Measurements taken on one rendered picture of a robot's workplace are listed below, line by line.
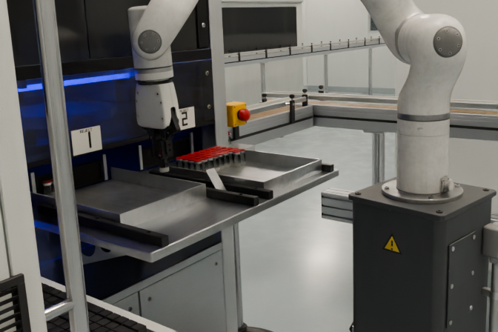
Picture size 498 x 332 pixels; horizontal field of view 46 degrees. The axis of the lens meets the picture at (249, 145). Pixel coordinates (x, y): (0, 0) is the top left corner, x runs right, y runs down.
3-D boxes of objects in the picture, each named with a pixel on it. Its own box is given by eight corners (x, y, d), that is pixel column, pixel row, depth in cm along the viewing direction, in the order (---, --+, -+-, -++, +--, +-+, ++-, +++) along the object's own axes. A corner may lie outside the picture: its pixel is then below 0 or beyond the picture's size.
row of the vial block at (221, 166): (193, 176, 157) (192, 160, 156) (235, 162, 171) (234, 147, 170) (198, 178, 156) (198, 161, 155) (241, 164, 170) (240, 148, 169)
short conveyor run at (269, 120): (208, 161, 192) (205, 113, 189) (174, 156, 201) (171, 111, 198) (316, 127, 245) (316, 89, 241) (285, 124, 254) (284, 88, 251)
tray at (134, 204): (26, 204, 139) (24, 190, 138) (113, 179, 159) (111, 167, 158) (121, 230, 119) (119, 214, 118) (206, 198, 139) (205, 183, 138)
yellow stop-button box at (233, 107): (216, 125, 189) (215, 104, 188) (230, 122, 195) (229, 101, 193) (234, 127, 185) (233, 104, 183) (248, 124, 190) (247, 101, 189)
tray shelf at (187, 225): (8, 218, 136) (7, 210, 135) (207, 157, 189) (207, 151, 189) (151, 262, 107) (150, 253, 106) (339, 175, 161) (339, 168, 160)
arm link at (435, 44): (436, 111, 145) (439, 13, 140) (473, 124, 127) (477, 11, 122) (389, 114, 144) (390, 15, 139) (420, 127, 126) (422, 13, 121)
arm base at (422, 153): (477, 190, 142) (480, 115, 138) (436, 209, 129) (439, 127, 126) (409, 177, 156) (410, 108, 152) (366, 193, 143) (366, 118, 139)
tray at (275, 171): (163, 177, 159) (162, 165, 158) (225, 158, 179) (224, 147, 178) (264, 196, 138) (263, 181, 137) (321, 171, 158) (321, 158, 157)
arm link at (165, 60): (173, 67, 125) (172, 63, 134) (166, 3, 122) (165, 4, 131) (133, 70, 124) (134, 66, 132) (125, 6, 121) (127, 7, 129)
